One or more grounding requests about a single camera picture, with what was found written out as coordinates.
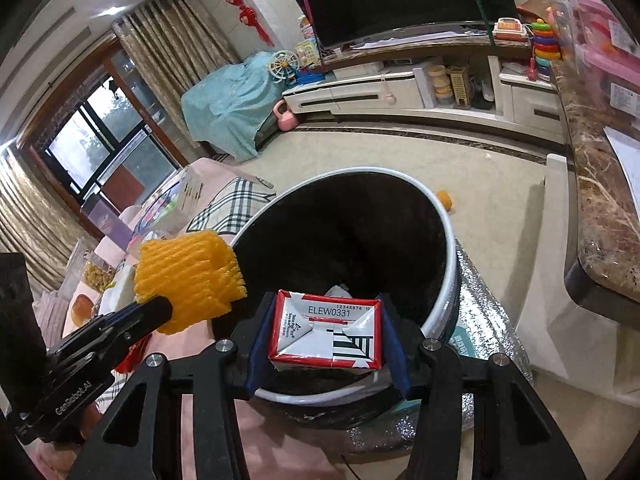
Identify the white bin with black bag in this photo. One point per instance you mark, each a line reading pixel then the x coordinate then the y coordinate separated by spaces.
pixel 350 220

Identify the white television cabinet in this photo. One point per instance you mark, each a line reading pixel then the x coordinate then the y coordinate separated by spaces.
pixel 350 97

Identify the toy cash register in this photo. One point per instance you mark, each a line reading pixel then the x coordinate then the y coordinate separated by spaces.
pixel 510 27

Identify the glass sliding door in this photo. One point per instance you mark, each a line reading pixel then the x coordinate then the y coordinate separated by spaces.
pixel 100 135

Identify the marble top counter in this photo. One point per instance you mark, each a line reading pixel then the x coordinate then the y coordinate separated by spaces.
pixel 600 200

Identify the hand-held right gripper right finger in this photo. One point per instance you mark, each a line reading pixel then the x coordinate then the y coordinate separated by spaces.
pixel 397 352

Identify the colourful printed box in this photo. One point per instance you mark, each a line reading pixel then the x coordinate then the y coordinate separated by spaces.
pixel 182 197

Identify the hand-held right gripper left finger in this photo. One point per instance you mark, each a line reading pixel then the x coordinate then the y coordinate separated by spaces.
pixel 261 347

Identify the white crumpled paper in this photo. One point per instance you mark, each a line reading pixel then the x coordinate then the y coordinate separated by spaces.
pixel 339 292

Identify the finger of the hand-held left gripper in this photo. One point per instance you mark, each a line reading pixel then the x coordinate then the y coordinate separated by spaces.
pixel 145 317

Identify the clear snack jar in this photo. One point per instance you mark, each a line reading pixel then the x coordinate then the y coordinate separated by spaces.
pixel 96 275

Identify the white paper sheet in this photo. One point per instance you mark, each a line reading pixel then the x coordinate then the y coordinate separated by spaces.
pixel 625 152

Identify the beige curtain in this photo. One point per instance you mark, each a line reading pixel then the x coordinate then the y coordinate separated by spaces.
pixel 35 220
pixel 175 30

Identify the orange foam fruit net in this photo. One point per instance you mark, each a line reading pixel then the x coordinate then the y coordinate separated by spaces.
pixel 190 275

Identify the colourful toy box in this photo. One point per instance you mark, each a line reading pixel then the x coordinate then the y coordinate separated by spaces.
pixel 306 54

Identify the small orange ball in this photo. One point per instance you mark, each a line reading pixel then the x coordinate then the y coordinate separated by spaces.
pixel 445 200

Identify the ferris wheel toy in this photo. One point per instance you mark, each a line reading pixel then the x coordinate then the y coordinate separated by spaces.
pixel 283 66

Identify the pink plastic toy boxes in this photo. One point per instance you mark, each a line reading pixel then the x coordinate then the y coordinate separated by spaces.
pixel 605 35

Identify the pink kettlebell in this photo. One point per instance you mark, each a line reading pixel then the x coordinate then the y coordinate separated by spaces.
pixel 286 119

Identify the metal box grater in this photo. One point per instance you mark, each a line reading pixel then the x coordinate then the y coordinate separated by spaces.
pixel 458 89

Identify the small metal utensil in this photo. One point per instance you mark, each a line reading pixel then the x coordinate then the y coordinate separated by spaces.
pixel 265 183

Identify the red snack packet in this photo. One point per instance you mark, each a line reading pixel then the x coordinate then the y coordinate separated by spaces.
pixel 131 360

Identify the silver foil mat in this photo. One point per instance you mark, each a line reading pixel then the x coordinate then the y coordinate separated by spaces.
pixel 480 320

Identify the bread bun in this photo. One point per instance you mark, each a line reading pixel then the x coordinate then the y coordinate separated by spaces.
pixel 82 310

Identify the yellow stacked cups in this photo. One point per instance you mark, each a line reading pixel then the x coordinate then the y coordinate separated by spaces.
pixel 438 85

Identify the red and white carton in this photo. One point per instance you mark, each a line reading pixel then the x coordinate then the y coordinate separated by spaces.
pixel 325 332

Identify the teal cover cloth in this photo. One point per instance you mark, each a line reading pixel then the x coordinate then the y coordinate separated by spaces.
pixel 225 105

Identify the blue toy base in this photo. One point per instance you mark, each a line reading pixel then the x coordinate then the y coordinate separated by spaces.
pixel 309 77

